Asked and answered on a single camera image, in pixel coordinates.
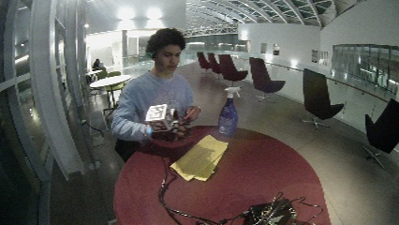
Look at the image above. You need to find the white marker cube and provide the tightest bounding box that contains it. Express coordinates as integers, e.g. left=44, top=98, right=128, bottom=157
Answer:
left=145, top=103, right=176, bottom=132

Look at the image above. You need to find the blue spray bottle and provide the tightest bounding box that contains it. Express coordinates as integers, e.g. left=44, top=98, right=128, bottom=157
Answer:
left=218, top=86, right=243, bottom=138

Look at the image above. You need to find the the person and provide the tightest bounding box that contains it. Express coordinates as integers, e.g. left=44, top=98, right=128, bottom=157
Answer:
left=110, top=27, right=202, bottom=163

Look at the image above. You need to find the yellow cloth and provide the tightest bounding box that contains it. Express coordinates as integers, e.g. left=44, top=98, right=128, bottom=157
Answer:
left=169, top=134, right=230, bottom=183

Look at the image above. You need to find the dark red lounge chair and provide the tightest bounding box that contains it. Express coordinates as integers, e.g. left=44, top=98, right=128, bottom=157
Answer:
left=196, top=51, right=212, bottom=75
left=217, top=53, right=250, bottom=87
left=249, top=56, right=287, bottom=103
left=208, top=52, right=222, bottom=76

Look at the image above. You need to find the green chair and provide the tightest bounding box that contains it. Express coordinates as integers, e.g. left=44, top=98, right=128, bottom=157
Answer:
left=105, top=70, right=128, bottom=101

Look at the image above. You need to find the white round table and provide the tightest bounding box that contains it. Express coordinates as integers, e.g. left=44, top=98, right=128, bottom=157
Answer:
left=89, top=74, right=133, bottom=108

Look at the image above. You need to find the black lounge chair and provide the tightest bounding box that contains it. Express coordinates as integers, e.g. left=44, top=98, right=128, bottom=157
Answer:
left=301, top=67, right=347, bottom=131
left=362, top=97, right=399, bottom=170

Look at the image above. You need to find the white curved steel column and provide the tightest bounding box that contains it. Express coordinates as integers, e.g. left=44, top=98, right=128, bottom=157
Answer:
left=29, top=0, right=88, bottom=181

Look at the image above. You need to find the black cable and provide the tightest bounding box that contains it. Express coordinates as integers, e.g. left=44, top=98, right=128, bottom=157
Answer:
left=156, top=156, right=250, bottom=225

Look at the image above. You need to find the black electronic box with wires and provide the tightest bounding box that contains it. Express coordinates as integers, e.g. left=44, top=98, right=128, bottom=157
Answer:
left=242, top=191, right=326, bottom=225

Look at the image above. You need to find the wall handrail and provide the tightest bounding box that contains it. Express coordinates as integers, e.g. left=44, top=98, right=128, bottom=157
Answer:
left=266, top=61, right=392, bottom=103

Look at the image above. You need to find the wall poster panel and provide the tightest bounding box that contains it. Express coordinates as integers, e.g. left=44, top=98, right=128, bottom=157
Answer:
left=310, top=49, right=330, bottom=66

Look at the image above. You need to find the large wall window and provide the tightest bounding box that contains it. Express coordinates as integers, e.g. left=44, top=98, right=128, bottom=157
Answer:
left=330, top=43, right=399, bottom=96

